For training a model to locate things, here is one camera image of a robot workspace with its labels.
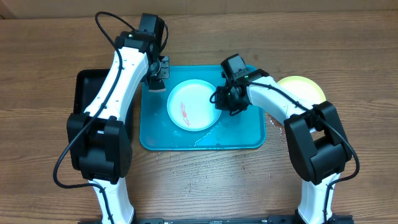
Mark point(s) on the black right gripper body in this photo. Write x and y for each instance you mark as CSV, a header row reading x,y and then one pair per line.
x,y
229,101

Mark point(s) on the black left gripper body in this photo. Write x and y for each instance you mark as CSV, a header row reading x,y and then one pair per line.
x,y
160,70

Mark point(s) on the green and pink sponge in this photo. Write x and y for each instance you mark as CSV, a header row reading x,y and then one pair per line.
x,y
156,86

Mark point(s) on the light blue plate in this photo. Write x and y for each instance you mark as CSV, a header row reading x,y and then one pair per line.
x,y
189,106

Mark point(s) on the yellow-green plate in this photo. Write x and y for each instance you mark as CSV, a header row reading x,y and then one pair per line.
x,y
304,88

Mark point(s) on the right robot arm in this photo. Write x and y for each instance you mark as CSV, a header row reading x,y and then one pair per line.
x,y
316,141

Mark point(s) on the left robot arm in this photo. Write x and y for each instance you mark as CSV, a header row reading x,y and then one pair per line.
x,y
99,142

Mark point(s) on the teal plastic tray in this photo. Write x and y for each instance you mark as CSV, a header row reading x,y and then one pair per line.
x,y
246,130

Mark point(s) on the black plastic tray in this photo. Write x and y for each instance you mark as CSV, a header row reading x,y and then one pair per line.
x,y
88,84

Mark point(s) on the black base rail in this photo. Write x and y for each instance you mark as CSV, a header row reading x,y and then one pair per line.
x,y
271,219

